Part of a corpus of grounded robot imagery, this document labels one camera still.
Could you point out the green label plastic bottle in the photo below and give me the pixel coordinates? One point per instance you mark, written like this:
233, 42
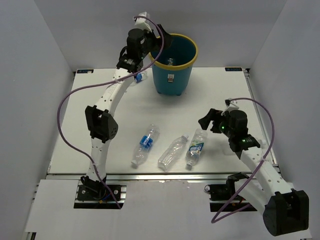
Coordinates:
195, 148

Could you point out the black corner label sticker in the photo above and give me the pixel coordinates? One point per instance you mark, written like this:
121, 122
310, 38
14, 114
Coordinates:
84, 71

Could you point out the small blue-cap water bottle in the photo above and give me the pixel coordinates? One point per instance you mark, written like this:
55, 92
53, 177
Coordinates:
139, 78

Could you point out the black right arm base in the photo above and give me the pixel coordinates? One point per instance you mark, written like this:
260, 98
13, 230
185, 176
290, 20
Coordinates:
220, 193

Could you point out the blue label plastic bottle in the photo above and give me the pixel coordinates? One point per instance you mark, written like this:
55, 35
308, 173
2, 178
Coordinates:
142, 150

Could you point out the teal plastic bin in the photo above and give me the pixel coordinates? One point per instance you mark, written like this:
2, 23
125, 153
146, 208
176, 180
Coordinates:
173, 80

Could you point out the right black corner sticker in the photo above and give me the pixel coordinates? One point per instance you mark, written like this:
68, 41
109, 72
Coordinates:
233, 69

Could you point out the clear unlabeled plastic bottle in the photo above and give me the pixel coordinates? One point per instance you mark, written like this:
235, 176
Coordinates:
172, 153

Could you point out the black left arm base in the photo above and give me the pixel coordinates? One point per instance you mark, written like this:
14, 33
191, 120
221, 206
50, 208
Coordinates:
94, 195

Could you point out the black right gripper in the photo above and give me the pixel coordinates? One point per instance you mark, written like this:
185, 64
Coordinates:
205, 121

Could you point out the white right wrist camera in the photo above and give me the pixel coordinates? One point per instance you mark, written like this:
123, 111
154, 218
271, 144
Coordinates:
230, 106

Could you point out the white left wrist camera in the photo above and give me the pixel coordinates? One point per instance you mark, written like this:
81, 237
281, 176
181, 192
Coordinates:
142, 23

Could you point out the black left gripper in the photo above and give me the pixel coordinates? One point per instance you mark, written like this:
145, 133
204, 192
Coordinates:
156, 40

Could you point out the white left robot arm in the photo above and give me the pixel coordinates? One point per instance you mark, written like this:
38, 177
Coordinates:
100, 117

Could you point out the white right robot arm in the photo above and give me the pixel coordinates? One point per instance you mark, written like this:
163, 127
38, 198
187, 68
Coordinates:
284, 210

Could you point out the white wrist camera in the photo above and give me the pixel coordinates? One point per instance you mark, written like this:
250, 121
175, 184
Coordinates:
230, 106
142, 23

